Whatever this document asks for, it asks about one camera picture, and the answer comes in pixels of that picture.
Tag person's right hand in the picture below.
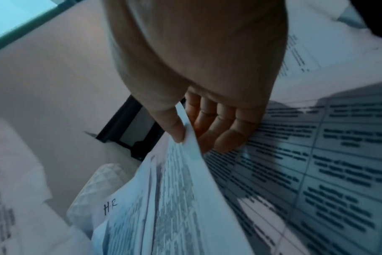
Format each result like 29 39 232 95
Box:
102 0 290 156

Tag thin bundle printed sheets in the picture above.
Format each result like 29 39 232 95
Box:
66 102 254 255

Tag pile of printed papers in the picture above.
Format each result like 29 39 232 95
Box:
0 0 382 255

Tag person's black trousers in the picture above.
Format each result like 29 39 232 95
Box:
356 0 382 39

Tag black mesh paper tray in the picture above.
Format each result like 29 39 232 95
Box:
84 95 166 160

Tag white faceted cup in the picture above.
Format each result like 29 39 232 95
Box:
66 163 138 227

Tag window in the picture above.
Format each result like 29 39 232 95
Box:
0 0 81 57

